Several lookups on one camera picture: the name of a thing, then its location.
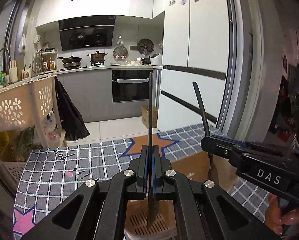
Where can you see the pink utensil holder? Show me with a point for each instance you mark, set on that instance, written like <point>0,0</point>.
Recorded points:
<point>161,224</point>

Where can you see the black range hood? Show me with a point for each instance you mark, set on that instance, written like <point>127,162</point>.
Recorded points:
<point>87,31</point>

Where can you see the brown cooking pot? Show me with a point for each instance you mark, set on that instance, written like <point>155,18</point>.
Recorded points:
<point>97,57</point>

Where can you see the person's right hand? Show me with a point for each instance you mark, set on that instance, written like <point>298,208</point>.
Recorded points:
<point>274,219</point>

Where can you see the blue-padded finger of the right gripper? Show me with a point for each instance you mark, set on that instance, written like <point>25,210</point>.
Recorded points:
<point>219,146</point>

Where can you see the grey checked tablecloth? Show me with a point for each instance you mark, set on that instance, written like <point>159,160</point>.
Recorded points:
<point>50,175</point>

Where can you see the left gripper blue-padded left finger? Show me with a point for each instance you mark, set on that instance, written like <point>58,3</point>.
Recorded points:
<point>96,210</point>

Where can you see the black fork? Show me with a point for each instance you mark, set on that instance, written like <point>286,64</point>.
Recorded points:
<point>202,109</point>

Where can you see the black built-in oven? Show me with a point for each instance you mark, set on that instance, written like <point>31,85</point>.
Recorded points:
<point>130,85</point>

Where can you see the black hanging bag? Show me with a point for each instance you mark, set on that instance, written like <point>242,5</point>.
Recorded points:
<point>70,118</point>

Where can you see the black table knife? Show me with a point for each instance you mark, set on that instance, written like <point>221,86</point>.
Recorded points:
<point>150,134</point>

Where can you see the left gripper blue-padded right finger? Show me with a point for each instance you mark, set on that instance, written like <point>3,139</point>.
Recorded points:
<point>203,210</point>

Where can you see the white refrigerator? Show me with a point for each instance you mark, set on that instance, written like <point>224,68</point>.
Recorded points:
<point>195,49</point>

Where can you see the black wok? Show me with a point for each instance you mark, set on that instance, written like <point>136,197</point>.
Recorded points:
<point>70,62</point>

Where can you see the beige plastic storage cart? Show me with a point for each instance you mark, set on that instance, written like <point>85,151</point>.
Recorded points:
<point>29,120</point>

